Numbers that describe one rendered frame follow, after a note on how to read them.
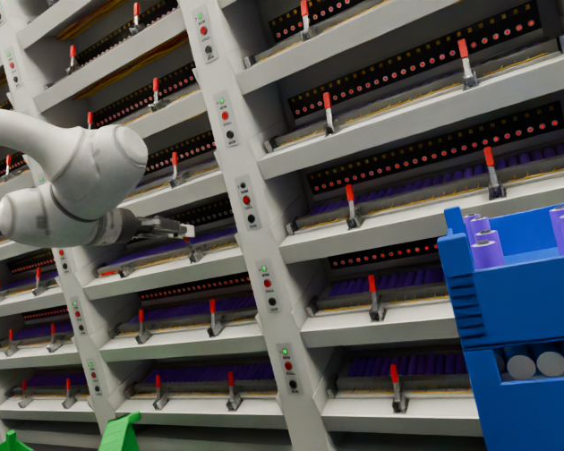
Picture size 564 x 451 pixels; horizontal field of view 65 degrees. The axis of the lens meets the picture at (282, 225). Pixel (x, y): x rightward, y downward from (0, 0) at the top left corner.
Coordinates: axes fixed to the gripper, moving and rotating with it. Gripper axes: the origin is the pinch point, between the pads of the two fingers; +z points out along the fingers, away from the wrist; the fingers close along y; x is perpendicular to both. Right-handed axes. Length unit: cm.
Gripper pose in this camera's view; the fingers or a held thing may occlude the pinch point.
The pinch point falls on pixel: (181, 231)
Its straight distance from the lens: 112.1
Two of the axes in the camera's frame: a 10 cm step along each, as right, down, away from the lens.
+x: -1.3, -9.8, 1.7
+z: 5.2, 0.8, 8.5
